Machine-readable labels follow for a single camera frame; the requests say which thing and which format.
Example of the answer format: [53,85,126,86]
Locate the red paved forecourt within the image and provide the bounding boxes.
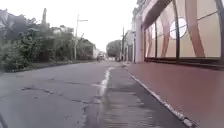
[123,61,224,128]

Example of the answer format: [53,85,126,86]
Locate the grass verge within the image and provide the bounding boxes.
[0,59,97,74]

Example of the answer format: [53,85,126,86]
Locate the orange and beige panelled building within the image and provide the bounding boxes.
[133,0,224,70]

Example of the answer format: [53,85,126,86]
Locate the vehicle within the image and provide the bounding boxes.
[96,53,106,63]

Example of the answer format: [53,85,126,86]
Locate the grey utility pole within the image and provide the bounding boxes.
[73,13,89,61]

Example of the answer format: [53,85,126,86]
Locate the distant tree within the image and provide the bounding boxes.
[105,39,123,60]

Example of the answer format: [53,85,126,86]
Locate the grey concrete road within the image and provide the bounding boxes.
[0,60,188,128]

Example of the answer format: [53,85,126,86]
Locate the dark pole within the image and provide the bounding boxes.
[120,26,126,62]

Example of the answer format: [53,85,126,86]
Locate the overgrown green bushes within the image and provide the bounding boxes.
[0,9,97,73]

